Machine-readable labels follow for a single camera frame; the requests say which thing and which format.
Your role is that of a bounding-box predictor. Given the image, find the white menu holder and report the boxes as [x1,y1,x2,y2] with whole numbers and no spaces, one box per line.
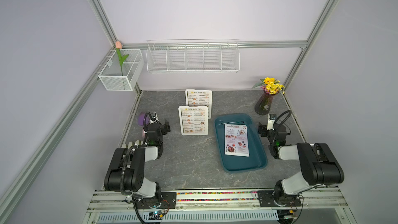
[178,105,209,136]
[185,89,212,119]

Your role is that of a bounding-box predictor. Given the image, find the special menu sheet top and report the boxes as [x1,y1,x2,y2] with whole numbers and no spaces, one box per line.
[224,124,249,157]

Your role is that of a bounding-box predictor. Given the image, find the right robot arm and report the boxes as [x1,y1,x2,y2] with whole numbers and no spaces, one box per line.
[258,123,345,205]

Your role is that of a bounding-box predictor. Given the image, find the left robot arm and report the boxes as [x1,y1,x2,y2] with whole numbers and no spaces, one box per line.
[104,121,171,203]

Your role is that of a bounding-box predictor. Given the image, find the rear dim sum menu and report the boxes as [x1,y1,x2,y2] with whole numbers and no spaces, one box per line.
[187,91,211,107]

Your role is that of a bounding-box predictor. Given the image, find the dark glass vase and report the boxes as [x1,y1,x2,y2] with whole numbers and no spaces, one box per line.
[255,92,274,115]

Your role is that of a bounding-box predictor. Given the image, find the teal plastic tray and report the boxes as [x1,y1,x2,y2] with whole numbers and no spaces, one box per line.
[214,114,267,173]

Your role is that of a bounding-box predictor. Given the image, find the yellow flower bouquet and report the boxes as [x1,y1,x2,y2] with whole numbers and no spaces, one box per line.
[252,77,285,95]

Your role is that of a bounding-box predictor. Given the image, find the pink artificial tulip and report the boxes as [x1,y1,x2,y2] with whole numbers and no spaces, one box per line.
[115,40,129,76]

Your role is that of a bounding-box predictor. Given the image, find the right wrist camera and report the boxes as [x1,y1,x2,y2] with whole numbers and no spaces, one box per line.
[267,114,277,130]

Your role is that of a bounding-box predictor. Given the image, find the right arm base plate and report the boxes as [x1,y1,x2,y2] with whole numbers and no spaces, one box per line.
[256,190,302,207]

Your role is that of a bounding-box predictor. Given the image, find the white mesh wall basket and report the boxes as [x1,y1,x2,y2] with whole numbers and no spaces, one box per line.
[98,49,145,91]

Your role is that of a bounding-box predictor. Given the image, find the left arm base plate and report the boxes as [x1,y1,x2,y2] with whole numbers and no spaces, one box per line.
[135,191,177,210]

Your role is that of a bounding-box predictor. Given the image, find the white wire wall shelf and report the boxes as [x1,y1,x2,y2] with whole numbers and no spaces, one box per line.
[146,39,240,73]

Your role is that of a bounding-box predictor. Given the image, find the white vented cable duct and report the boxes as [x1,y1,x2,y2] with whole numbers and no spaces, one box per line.
[96,209,279,224]

